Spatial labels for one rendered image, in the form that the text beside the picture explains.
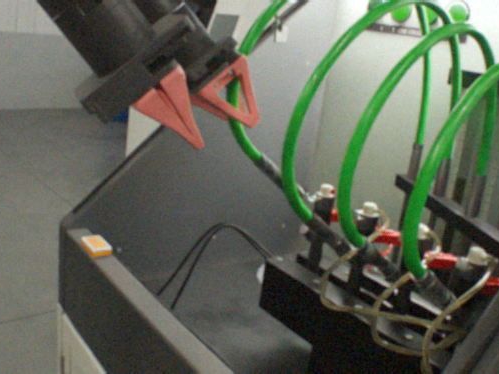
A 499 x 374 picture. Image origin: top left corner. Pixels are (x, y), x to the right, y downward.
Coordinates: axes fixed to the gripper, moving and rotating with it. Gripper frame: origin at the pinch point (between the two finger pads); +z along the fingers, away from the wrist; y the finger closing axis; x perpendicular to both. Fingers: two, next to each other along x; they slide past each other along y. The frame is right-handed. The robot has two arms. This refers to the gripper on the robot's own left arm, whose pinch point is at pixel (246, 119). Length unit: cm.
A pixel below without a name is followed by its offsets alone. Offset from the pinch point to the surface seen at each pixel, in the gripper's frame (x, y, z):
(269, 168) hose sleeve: 0.9, 2.1, 7.0
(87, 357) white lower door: 37.6, 24.5, 16.5
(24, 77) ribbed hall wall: -7, 677, -82
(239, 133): 1.6, 0.1, 0.7
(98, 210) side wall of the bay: 20.1, 32.6, 2.0
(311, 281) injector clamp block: 5.7, 4.5, 23.8
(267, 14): -9.2, -2.2, -8.0
